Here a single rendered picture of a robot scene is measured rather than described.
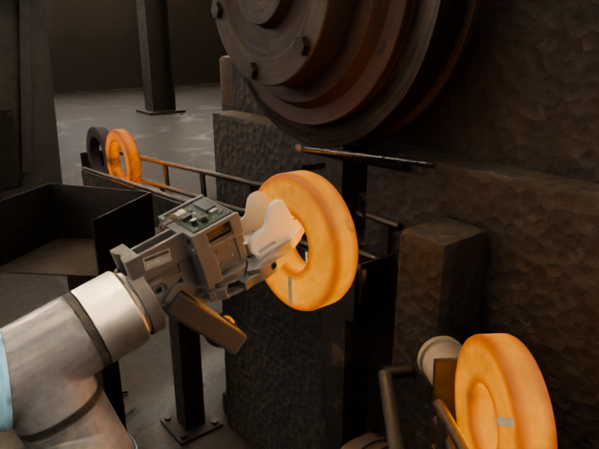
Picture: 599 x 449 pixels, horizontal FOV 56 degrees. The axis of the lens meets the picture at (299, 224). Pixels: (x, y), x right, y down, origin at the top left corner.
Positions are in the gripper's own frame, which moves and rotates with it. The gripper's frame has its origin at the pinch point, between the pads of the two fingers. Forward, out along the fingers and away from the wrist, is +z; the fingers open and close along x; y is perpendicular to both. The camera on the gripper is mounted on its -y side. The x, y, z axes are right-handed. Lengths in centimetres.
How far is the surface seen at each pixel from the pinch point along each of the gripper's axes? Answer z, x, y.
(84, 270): -14, 58, -22
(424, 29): 23.1, -0.5, 14.9
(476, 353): 2.6, -20.9, -9.0
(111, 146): 17, 115, -20
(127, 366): -6, 112, -89
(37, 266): -20, 68, -22
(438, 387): 2.1, -16.2, -16.4
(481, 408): 2.0, -21.7, -15.5
